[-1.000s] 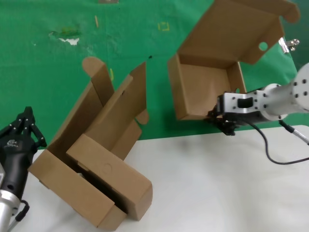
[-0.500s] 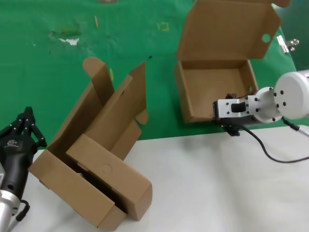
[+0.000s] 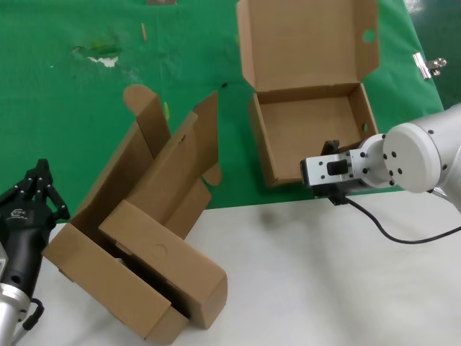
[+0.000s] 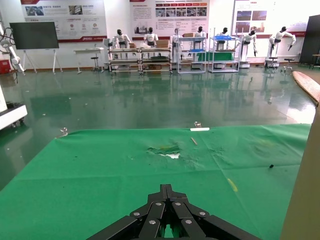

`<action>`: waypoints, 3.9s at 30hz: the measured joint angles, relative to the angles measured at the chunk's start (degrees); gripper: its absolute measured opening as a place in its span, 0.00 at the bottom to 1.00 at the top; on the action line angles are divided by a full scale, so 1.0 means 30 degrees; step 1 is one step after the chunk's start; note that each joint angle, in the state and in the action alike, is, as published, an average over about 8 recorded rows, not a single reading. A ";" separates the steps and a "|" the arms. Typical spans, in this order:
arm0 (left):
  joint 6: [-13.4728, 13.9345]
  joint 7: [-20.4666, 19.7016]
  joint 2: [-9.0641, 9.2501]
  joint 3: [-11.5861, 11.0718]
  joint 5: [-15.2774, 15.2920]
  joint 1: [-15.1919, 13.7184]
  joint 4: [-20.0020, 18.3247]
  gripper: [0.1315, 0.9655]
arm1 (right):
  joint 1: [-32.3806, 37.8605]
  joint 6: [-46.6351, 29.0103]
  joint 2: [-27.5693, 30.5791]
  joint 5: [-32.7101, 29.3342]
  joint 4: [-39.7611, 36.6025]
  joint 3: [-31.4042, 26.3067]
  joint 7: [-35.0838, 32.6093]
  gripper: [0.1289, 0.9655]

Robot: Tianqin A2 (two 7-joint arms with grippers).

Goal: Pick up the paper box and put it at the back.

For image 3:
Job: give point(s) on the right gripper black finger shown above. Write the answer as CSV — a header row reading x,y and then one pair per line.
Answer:
x,y
330,147

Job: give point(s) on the cardboard box with round hole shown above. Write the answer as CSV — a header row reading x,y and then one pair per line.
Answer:
x,y
306,43

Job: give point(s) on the thin wooden stick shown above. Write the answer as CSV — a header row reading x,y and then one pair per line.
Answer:
x,y
144,31

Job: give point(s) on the metal table clip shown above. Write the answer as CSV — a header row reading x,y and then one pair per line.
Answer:
x,y
420,65

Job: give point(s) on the green table cloth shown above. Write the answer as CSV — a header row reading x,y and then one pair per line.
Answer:
x,y
54,126

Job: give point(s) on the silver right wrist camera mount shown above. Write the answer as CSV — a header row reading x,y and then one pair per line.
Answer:
x,y
320,169

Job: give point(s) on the cardboard box with circle imprint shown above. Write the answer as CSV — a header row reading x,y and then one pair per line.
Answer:
x,y
173,252

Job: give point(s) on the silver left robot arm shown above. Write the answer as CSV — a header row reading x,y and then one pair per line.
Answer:
x,y
9,313

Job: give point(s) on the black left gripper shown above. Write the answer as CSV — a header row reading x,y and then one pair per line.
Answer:
x,y
21,234

